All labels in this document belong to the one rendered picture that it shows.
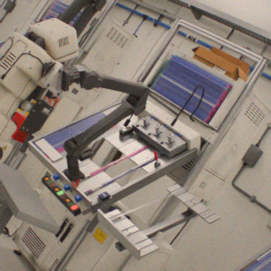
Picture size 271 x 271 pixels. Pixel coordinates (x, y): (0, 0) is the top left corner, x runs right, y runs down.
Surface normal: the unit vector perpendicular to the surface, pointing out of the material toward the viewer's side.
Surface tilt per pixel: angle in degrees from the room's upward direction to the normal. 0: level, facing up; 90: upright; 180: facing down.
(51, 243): 90
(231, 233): 89
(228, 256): 90
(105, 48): 90
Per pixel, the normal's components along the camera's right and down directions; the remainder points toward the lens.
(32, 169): 0.61, 0.44
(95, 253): -0.57, -0.33
